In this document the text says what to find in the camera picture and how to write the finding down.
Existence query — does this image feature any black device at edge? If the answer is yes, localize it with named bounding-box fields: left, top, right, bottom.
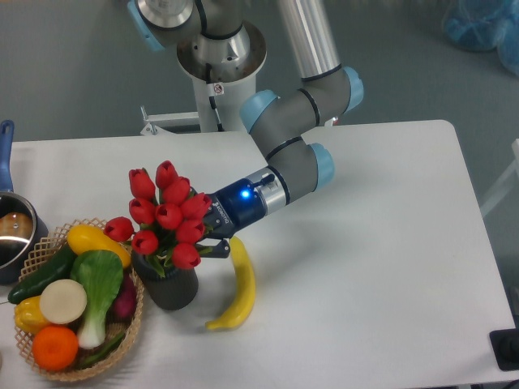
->
left=489, top=328, right=518, bottom=371

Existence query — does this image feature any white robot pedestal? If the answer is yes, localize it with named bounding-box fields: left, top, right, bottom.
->
left=141, top=21, right=267, bottom=135

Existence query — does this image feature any blue plastic bag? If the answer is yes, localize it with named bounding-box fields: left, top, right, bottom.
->
left=441, top=1, right=518, bottom=75

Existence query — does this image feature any green bok choy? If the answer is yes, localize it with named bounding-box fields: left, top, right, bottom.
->
left=71, top=250, right=123, bottom=349

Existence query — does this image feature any yellow squash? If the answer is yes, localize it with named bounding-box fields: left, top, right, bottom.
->
left=66, top=224, right=131, bottom=268

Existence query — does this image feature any blue handled saucepan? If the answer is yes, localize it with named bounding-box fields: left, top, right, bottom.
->
left=1, top=120, right=48, bottom=285

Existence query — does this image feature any green chili pepper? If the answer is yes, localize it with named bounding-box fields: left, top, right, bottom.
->
left=76, top=331, right=126, bottom=370

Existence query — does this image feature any purple red onion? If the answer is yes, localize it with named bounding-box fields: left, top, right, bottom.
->
left=112, top=273, right=137, bottom=320

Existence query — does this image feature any yellow banana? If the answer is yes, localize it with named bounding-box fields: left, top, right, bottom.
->
left=205, top=237, right=256, bottom=331

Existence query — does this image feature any white round radish slice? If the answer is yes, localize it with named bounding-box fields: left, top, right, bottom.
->
left=39, top=279, right=87, bottom=325

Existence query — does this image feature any white frame at right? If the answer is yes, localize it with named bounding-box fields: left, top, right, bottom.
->
left=479, top=139, right=518, bottom=218

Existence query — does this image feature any orange fruit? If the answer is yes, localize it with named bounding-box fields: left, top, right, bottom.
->
left=32, top=326, right=79, bottom=371

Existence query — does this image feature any dark green cucumber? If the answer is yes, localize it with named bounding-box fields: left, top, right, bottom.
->
left=7, top=244, right=77, bottom=305

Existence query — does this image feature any dark grey ribbed vase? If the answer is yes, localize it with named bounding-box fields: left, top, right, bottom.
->
left=131, top=252, right=199, bottom=310

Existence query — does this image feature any yellow bell pepper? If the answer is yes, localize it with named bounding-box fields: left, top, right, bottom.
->
left=15, top=296, right=50, bottom=335

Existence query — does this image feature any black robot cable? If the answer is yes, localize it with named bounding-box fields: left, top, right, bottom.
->
left=204, top=62, right=225, bottom=133

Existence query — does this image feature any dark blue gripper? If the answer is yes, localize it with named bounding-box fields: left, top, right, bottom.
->
left=198, top=178, right=267, bottom=259

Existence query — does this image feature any red tulip bouquet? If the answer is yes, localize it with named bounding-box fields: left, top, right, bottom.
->
left=104, top=160, right=213, bottom=277

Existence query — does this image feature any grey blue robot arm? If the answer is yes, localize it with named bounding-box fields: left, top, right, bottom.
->
left=127, top=1, right=364, bottom=258

